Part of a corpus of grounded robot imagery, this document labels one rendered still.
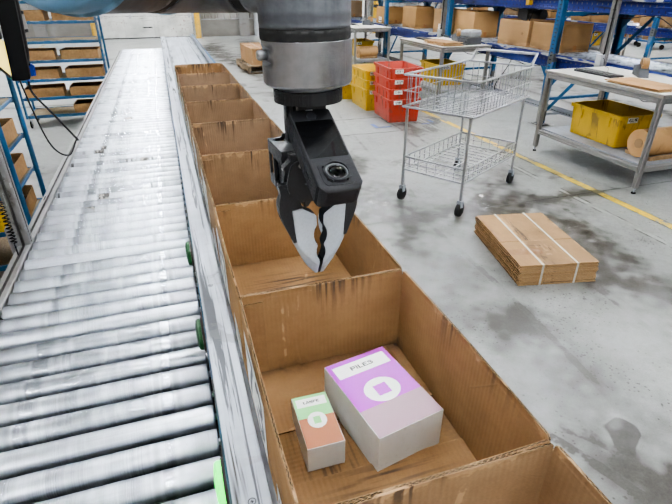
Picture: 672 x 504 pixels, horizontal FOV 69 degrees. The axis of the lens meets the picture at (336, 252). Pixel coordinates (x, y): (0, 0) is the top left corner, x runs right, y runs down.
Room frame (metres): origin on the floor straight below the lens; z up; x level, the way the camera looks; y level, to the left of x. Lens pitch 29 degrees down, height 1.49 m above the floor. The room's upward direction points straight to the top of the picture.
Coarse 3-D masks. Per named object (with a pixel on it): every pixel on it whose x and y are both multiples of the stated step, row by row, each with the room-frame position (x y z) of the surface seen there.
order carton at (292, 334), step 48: (336, 288) 0.71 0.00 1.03; (384, 288) 0.73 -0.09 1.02; (288, 336) 0.68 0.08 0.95; (336, 336) 0.71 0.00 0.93; (384, 336) 0.73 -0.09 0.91; (432, 336) 0.63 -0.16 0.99; (288, 384) 0.63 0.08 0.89; (432, 384) 0.61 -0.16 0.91; (480, 384) 0.50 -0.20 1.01; (288, 432) 0.53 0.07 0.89; (480, 432) 0.48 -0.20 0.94; (528, 432) 0.41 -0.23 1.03; (288, 480) 0.33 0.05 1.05; (336, 480) 0.44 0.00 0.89; (384, 480) 0.44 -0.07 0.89
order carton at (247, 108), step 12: (192, 108) 2.15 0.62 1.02; (204, 108) 2.17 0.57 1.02; (216, 108) 2.18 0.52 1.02; (228, 108) 2.20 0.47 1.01; (240, 108) 2.21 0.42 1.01; (252, 108) 2.23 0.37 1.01; (192, 120) 2.15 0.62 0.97; (204, 120) 2.17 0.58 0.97; (216, 120) 2.18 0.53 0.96; (228, 120) 2.20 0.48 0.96; (192, 144) 1.87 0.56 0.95
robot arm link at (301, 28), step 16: (240, 0) 0.51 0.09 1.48; (256, 0) 0.51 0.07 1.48; (272, 0) 0.49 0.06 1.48; (288, 0) 0.48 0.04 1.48; (304, 0) 0.48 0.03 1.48; (320, 0) 0.48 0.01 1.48; (336, 0) 0.49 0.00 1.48; (272, 16) 0.49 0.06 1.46; (288, 16) 0.48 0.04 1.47; (304, 16) 0.48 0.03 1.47; (320, 16) 0.48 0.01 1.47; (336, 16) 0.49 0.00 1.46; (272, 32) 0.49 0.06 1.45; (288, 32) 0.48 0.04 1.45; (304, 32) 0.48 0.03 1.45; (320, 32) 0.48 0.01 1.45; (336, 32) 0.49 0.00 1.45
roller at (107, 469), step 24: (216, 432) 0.65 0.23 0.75; (120, 456) 0.60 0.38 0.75; (144, 456) 0.60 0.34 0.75; (168, 456) 0.60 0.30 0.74; (192, 456) 0.61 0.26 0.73; (24, 480) 0.55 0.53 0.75; (48, 480) 0.55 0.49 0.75; (72, 480) 0.55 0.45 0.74; (96, 480) 0.56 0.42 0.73; (120, 480) 0.57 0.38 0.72
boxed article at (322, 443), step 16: (304, 400) 0.55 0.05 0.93; (320, 400) 0.55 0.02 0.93; (304, 416) 0.52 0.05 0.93; (320, 416) 0.52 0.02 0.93; (304, 432) 0.49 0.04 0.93; (320, 432) 0.49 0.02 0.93; (336, 432) 0.49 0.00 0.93; (304, 448) 0.48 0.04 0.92; (320, 448) 0.47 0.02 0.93; (336, 448) 0.47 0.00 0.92; (320, 464) 0.47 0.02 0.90
